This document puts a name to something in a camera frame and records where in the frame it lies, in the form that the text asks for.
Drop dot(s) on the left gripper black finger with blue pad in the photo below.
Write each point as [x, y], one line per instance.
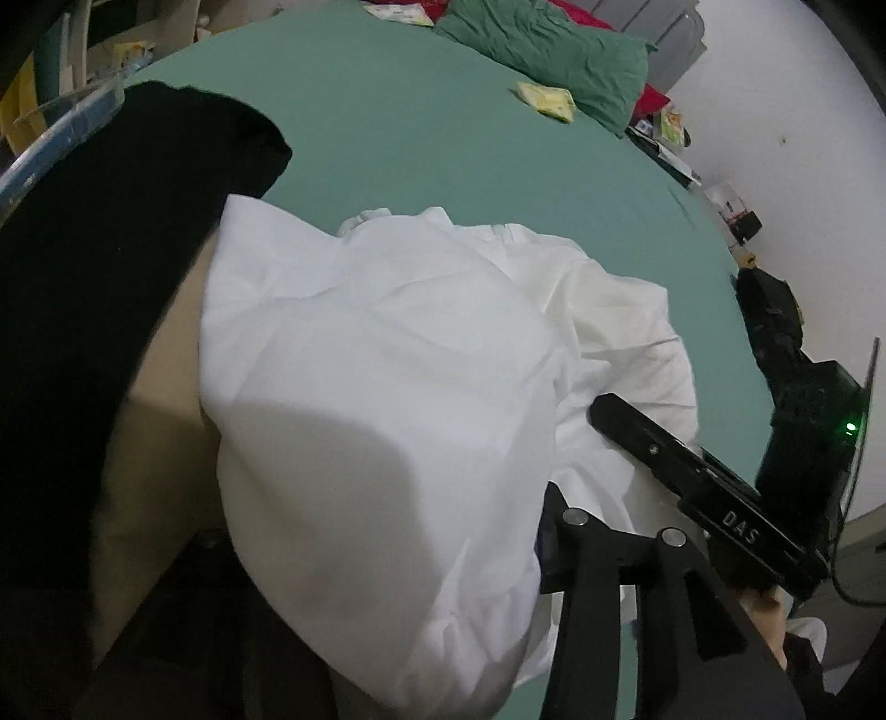
[699, 655]

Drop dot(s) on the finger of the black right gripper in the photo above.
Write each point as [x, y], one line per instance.
[669, 460]

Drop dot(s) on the white shirt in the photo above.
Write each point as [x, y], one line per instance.
[393, 400]

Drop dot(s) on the black clothes pile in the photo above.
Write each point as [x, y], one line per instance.
[774, 327]

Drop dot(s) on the person right hand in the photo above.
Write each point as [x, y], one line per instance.
[767, 611]

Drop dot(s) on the small dark box on floor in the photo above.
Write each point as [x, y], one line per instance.
[744, 226]

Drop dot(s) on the red pillow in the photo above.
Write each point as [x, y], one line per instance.
[623, 62]

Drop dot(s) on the green pillow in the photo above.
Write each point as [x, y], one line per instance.
[554, 52]

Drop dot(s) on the green bed sheet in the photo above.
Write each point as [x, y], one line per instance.
[381, 115]

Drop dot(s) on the beige folded garment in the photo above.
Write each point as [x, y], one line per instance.
[180, 631]

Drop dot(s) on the white paper packet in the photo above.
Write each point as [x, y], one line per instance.
[408, 14]

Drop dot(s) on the black folded garment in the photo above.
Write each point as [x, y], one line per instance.
[91, 258]

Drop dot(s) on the beige wooden shelf unit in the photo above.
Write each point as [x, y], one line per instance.
[85, 40]

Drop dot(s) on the books stack by wall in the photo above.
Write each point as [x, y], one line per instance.
[663, 137]

